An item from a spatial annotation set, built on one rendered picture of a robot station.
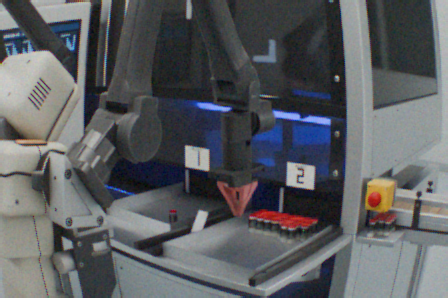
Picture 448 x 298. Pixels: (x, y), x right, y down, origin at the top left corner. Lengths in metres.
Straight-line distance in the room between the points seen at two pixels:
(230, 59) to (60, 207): 0.46
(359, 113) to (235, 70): 0.44
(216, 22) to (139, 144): 0.28
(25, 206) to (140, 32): 0.35
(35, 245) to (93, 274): 0.14
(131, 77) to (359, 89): 0.69
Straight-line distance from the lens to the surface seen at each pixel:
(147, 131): 0.93
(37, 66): 0.97
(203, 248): 1.45
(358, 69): 1.44
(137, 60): 0.92
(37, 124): 0.97
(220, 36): 1.09
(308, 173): 1.56
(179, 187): 1.92
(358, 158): 1.47
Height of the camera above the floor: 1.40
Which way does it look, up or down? 12 degrees down
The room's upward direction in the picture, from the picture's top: straight up
